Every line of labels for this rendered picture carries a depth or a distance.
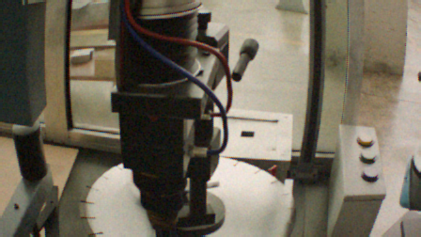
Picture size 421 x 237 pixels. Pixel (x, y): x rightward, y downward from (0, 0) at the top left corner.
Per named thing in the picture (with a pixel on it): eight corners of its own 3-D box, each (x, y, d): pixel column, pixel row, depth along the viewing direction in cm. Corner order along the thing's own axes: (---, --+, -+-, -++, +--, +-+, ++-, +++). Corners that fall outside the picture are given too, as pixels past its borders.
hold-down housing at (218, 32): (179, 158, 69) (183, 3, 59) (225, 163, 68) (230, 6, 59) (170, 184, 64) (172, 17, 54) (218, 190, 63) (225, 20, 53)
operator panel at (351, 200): (328, 178, 121) (338, 123, 114) (363, 178, 120) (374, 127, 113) (326, 248, 97) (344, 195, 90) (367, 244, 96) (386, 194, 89)
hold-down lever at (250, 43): (207, 52, 67) (208, 32, 65) (259, 57, 66) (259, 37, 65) (195, 79, 60) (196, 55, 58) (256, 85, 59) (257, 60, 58)
